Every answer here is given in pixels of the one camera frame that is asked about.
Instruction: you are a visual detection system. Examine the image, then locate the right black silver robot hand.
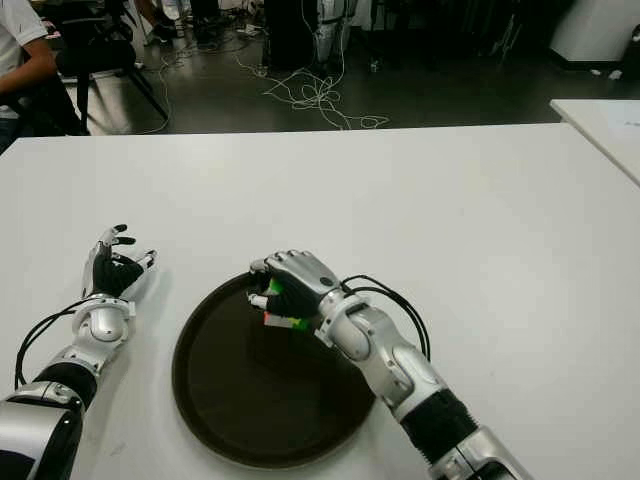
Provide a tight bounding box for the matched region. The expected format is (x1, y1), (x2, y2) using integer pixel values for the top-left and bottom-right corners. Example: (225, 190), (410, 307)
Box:
(247, 248), (344, 322)

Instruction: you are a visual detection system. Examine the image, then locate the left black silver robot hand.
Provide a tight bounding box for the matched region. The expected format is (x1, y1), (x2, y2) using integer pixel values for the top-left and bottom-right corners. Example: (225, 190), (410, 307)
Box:
(79, 223), (158, 301)

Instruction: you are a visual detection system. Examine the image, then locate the multicoloured Rubik's cube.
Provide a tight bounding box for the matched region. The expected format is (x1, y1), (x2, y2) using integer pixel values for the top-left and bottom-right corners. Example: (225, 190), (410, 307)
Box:
(262, 278), (311, 333)

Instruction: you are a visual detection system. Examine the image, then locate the dark brown round plate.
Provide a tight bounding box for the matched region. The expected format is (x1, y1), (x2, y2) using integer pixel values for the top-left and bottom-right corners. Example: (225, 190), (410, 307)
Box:
(171, 272), (377, 470)

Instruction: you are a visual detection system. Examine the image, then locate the black office chair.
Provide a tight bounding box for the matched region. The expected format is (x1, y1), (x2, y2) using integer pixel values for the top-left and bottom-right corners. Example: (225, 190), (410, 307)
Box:
(47, 0), (170, 136)

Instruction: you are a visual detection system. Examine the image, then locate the dark sneaker with white sole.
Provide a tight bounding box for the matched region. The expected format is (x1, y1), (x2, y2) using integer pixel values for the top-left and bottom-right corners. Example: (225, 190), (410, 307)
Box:
(148, 20), (179, 46)

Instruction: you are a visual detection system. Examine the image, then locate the black floor cabinet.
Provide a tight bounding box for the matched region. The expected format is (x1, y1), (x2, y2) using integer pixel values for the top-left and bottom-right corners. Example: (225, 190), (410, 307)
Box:
(262, 0), (321, 71)

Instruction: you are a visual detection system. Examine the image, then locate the seated person in white shirt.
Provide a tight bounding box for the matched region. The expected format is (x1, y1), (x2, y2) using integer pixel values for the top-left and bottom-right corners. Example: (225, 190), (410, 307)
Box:
(0, 0), (61, 151)

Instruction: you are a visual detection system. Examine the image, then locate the white side table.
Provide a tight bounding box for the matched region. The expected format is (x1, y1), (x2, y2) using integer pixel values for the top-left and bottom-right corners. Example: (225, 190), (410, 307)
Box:
(548, 98), (640, 189)

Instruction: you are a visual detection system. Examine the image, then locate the white cabinet with black base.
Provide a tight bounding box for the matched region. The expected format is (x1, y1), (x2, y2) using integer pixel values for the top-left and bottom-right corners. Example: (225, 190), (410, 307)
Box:
(547, 0), (640, 64)

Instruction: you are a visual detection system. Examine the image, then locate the black bag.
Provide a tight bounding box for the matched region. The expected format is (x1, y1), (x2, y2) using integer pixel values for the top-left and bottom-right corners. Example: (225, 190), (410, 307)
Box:
(622, 27), (640, 79)

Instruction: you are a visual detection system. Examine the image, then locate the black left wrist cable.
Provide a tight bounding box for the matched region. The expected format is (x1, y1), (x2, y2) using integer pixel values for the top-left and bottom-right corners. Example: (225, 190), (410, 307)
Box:
(12, 299), (84, 389)

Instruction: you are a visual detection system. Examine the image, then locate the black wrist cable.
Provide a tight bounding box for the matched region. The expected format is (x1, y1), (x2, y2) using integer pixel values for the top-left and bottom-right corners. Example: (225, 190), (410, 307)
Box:
(12, 299), (84, 389)
(342, 273), (432, 362)

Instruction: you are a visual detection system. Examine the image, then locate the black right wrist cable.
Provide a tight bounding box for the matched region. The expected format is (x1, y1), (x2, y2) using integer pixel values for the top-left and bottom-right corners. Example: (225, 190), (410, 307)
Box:
(342, 273), (432, 362)

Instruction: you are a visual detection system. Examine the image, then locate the tangled white floor cable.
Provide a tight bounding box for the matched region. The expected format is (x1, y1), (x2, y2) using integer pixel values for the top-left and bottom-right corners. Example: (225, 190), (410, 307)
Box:
(234, 49), (390, 130)

